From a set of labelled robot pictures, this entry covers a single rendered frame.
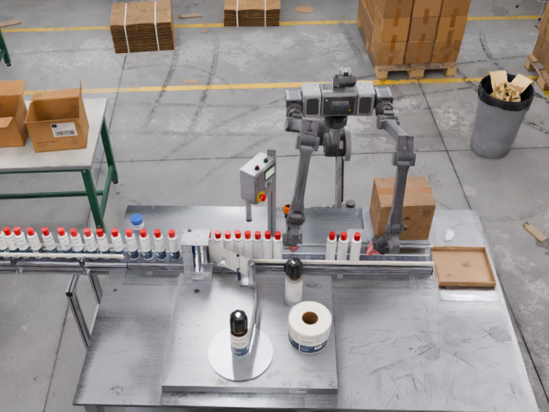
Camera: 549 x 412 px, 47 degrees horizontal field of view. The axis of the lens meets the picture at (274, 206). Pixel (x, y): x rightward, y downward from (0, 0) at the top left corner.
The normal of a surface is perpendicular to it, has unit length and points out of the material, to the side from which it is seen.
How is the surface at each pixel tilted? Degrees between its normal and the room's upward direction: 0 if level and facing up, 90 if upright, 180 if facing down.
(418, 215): 90
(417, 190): 0
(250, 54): 0
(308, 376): 0
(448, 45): 87
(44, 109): 89
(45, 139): 90
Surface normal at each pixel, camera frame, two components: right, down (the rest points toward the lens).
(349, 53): 0.00, -0.73
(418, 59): 0.07, 0.72
